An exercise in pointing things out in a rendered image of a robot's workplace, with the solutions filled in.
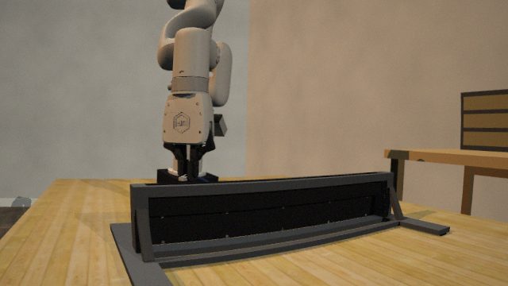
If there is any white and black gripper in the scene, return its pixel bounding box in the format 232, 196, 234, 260
162, 91, 216, 181

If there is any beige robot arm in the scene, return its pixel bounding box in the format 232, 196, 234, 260
157, 0, 233, 107

